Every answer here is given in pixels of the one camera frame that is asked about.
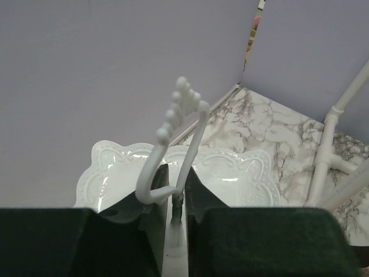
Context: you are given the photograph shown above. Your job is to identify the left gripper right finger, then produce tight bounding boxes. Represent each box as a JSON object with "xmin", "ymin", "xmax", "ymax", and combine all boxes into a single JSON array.
[{"xmin": 184, "ymin": 170, "xmax": 362, "ymax": 276}]

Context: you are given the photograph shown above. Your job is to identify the white pvc pipe frame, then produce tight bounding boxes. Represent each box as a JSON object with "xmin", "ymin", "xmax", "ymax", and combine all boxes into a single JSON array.
[{"xmin": 304, "ymin": 62, "xmax": 368, "ymax": 211}]

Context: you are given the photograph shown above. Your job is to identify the white three-tier cake stand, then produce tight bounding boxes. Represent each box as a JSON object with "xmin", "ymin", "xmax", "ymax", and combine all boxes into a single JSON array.
[{"xmin": 71, "ymin": 76, "xmax": 281, "ymax": 277}]

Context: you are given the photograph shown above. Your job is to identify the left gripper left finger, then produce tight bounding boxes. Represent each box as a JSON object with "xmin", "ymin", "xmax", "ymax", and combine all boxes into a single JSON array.
[{"xmin": 0, "ymin": 162, "xmax": 170, "ymax": 277}]

